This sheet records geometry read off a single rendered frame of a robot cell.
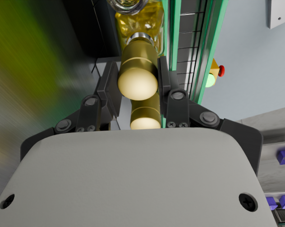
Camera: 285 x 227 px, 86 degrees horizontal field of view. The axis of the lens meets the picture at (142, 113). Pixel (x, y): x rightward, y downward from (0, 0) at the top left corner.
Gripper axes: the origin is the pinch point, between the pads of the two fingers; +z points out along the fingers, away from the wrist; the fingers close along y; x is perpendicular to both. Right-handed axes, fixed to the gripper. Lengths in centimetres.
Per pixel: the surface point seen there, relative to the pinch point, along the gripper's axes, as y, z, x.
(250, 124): 140, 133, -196
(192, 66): 11.7, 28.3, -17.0
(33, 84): -12.2, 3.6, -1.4
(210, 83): 19.1, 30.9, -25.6
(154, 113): 1.1, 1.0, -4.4
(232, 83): 43, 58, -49
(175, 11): 5.3, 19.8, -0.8
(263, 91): 62, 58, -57
